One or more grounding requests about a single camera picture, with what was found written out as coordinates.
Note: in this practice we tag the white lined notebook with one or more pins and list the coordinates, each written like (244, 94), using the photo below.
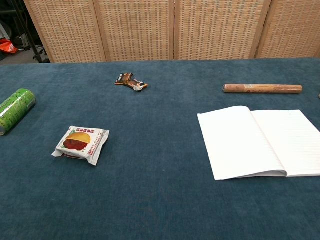
(237, 142)

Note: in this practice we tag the brown white-ended candy wrapper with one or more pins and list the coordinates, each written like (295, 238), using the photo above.
(138, 85)

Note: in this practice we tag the blue fabric table mat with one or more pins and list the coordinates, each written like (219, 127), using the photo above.
(155, 175)

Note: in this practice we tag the dark brown candy wrapper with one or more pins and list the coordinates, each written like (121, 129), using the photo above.
(124, 78)

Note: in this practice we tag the white burger snack packet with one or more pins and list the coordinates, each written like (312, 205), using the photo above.
(80, 145)

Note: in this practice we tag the woven wood-framed folding screen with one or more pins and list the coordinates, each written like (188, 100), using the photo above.
(135, 27)

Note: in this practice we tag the wooden rolling pin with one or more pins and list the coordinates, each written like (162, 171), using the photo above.
(262, 88)

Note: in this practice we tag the green drink can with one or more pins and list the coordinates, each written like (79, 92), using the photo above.
(15, 110)

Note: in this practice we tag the black tripod stand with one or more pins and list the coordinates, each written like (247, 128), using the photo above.
(30, 37)

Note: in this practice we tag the orange plastic bag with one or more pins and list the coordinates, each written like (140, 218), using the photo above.
(7, 46)

